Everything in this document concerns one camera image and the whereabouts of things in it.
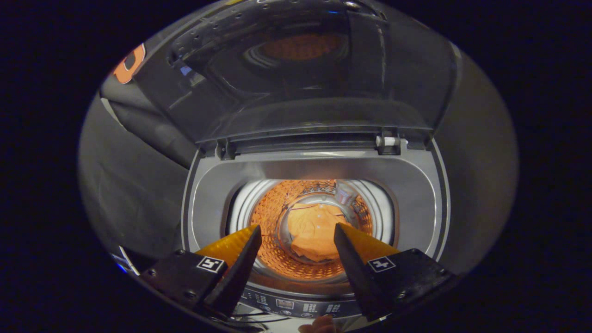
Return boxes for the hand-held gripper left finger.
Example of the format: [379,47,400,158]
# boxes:
[139,225,263,319]

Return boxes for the black backdrop cloth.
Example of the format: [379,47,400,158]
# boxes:
[78,42,199,259]

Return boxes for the black floor cables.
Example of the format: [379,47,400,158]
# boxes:
[229,305,290,331]

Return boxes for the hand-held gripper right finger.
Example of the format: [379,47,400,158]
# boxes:
[334,223,458,322]

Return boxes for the yellow polo shirt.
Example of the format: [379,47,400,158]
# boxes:
[287,203,354,263]

